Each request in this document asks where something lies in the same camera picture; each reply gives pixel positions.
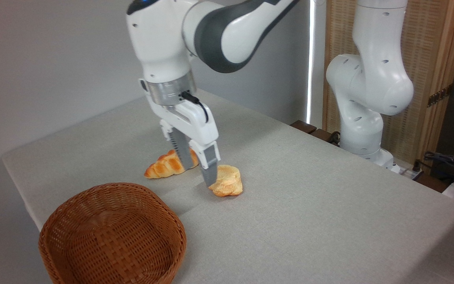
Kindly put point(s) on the brown wooden board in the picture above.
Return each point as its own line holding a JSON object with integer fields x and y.
{"x": 323, "y": 135}

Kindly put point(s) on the white power strip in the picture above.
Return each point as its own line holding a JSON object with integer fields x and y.
{"x": 404, "y": 170}

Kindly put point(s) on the round pale bread roll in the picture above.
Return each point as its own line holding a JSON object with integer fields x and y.
{"x": 229, "y": 181}

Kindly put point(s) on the golden croissant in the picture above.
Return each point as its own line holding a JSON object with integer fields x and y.
{"x": 164, "y": 167}

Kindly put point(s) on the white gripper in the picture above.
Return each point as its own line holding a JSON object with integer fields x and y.
{"x": 191, "y": 124}

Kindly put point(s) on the brown wicker basket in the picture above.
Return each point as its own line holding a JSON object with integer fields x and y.
{"x": 112, "y": 236}

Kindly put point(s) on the dark metal screen hinge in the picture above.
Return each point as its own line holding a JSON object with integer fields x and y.
{"x": 440, "y": 96}

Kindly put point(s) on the small brown wooden block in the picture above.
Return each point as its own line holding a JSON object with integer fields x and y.
{"x": 303, "y": 126}

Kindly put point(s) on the bamboo folding screen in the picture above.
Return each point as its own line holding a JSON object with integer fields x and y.
{"x": 432, "y": 39}

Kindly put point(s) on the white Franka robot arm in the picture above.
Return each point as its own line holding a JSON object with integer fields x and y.
{"x": 369, "y": 79}

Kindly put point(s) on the grey tablecloth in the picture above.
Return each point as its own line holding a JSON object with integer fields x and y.
{"x": 309, "y": 213}

